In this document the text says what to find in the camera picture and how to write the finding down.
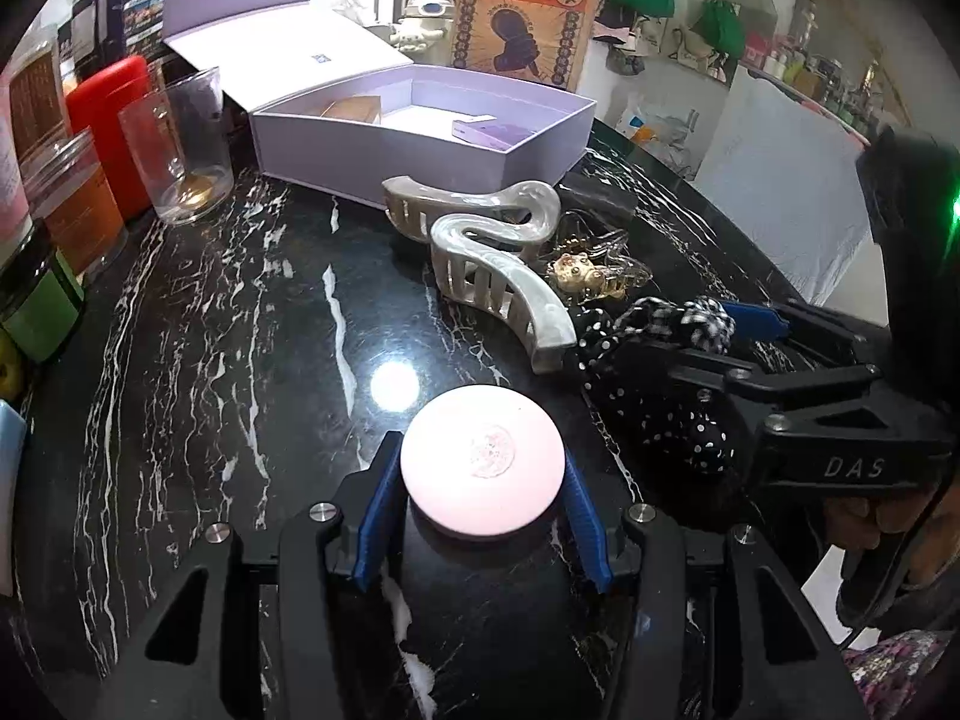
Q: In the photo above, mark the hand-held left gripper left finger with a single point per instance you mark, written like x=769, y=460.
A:
x=375, y=517

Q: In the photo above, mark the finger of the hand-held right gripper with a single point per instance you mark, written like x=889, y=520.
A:
x=750, y=319
x=712, y=379

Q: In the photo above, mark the light blue item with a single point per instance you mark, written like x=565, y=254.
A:
x=9, y=495

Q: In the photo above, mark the white cloth covered table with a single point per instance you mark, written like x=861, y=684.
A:
x=787, y=180

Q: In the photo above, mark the brown printed paper bag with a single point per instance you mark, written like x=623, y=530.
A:
x=525, y=7

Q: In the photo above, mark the small purple box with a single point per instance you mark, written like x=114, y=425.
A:
x=491, y=133

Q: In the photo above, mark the dark printed package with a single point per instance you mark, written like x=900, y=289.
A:
x=161, y=7

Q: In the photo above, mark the white astronaut figure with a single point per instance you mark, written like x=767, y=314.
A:
x=420, y=22

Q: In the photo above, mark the pink round compact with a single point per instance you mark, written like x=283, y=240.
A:
x=480, y=457

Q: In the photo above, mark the orange label clear jar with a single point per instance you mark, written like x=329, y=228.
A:
x=75, y=210

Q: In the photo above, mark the green label dark jar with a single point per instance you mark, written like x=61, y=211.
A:
x=37, y=300

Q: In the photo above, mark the floral patterned clothing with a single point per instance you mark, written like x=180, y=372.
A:
x=907, y=675

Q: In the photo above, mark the red plastic container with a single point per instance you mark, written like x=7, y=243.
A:
x=105, y=112

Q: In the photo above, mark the white plastic bag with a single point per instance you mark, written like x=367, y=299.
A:
x=652, y=127

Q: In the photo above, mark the black polka dot scrunchie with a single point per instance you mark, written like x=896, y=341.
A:
x=675, y=420

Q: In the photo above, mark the person's right hand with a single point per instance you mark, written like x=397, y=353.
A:
x=851, y=521

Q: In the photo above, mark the tall clear container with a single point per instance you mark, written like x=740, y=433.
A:
x=94, y=15

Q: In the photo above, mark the pearl white hair claw clip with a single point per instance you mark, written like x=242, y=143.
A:
x=540, y=315
x=525, y=199

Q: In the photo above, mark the brown wooden block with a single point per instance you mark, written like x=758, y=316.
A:
x=356, y=111

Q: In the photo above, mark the clear drinking glass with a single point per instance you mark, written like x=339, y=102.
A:
x=180, y=150

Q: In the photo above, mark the brown label clear container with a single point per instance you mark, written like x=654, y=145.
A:
x=30, y=105

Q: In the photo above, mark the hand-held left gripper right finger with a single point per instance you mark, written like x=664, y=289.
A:
x=586, y=525

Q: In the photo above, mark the lilac cardboard box with lid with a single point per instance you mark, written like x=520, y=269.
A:
x=337, y=150

